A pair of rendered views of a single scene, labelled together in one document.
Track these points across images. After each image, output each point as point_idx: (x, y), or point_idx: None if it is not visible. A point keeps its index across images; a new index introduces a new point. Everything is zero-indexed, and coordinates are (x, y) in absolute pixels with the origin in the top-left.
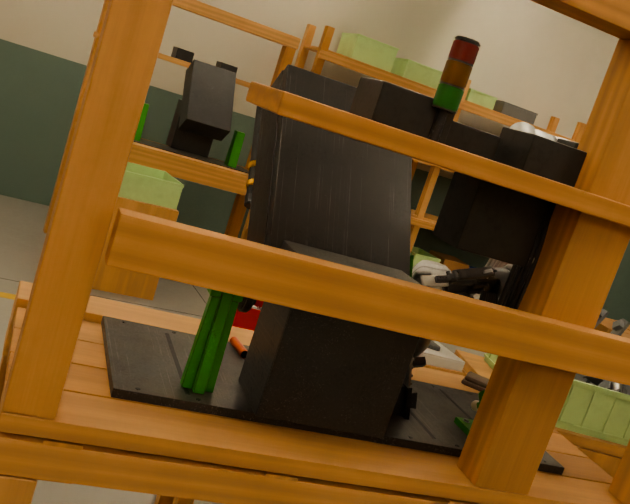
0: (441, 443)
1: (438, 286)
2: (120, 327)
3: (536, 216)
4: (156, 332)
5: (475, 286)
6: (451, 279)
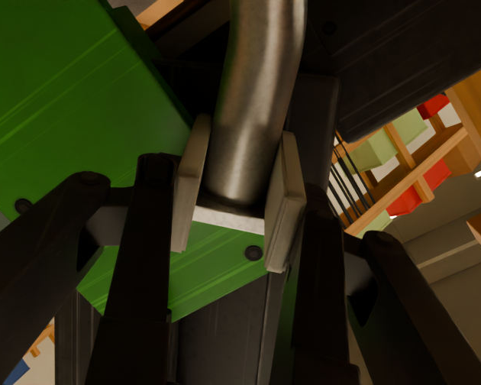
0: None
1: (292, 166)
2: (141, 3)
3: None
4: (111, 0)
5: (319, 364)
6: (347, 233)
